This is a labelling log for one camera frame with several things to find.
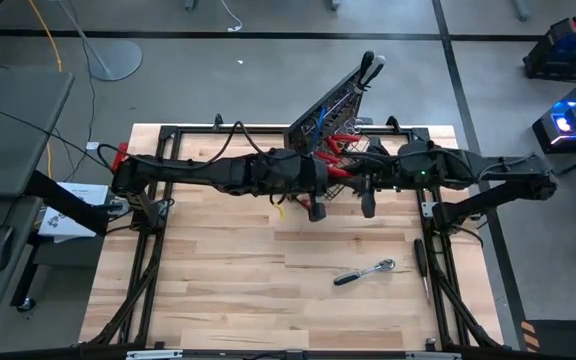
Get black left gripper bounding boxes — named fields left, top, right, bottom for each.
left=267, top=148, right=364, bottom=197

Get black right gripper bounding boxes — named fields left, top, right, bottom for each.
left=338, top=137, right=404, bottom=194

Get silver ratchet black handle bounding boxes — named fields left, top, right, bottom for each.
left=332, top=257, right=397, bottom=288

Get black metal pegboard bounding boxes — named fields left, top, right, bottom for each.
left=284, top=63, right=369, bottom=157

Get black screwdriver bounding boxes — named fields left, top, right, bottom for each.
left=413, top=237, right=432, bottom=307

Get black computer case glowing lights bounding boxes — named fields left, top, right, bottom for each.
left=531, top=66, right=576, bottom=156

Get black stacked crates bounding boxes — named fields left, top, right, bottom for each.
left=521, top=15, right=576, bottom=82

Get grey floor stand round base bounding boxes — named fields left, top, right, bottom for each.
left=53, top=0, right=145, bottom=83

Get white paper sheet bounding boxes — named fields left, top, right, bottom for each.
left=36, top=181, right=111, bottom=245

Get black mat hazard stripes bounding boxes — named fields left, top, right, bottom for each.
left=519, top=319, right=576, bottom=360

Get black desk leg with caster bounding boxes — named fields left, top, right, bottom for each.
left=9, top=234, right=45, bottom=315

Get dark grey desk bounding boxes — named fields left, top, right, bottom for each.
left=0, top=66, right=77, bottom=325

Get black wire basket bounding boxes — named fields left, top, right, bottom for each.
left=317, top=132, right=369, bottom=201

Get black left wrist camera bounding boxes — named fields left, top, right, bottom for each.
left=306, top=196, right=328, bottom=223

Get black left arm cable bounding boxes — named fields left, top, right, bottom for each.
left=95, top=119, right=269, bottom=174

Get black rail silver brackets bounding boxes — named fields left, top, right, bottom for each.
left=0, top=341, right=576, bottom=360

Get black aluminium table frame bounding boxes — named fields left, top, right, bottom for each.
left=78, top=113, right=508, bottom=352

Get white cable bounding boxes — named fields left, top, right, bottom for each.
left=217, top=0, right=246, bottom=34

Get thin black desk cable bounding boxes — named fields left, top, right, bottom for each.
left=0, top=97, right=114, bottom=174

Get yellow cable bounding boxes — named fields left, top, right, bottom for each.
left=26, top=0, right=65, bottom=74

